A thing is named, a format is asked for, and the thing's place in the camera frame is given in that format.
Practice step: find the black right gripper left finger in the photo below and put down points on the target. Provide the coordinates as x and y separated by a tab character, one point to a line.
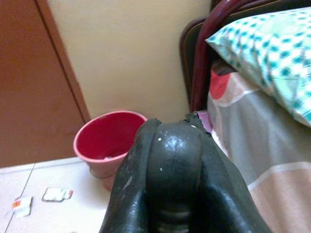
126	184

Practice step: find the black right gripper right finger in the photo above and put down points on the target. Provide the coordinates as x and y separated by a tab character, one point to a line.
223	189

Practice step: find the pink plastic bucket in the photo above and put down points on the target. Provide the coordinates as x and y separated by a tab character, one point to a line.
104	136

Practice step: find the grey pink patterned bed sheet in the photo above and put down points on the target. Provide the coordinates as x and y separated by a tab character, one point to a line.
262	136

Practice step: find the white red-edged paper wrapper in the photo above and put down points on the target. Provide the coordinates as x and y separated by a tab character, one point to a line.
55	194

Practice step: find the white orange paper wrapper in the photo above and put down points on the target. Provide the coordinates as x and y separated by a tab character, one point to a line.
22	205

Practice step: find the dark maroon bed headboard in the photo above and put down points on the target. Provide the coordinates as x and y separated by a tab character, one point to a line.
194	53

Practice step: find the brown wooden door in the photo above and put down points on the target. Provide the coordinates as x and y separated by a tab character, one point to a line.
29	85

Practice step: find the teal dotted white pillow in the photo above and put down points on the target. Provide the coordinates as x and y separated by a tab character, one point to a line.
272	53

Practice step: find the brown wooden door frame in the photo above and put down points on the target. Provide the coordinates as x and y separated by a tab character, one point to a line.
65	63

